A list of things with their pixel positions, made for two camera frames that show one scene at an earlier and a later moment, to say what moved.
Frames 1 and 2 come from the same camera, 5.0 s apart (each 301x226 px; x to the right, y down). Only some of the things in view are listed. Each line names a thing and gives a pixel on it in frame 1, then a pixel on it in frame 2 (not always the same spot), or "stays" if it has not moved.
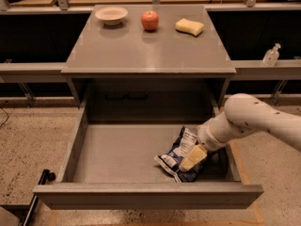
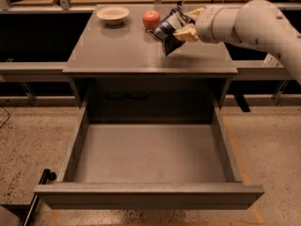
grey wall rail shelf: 32,72 stays
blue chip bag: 172,160 -> 164,30
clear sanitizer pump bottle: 271,56 stays
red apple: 150,20 stays
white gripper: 209,140 -> 206,24
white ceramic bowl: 112,15 stays
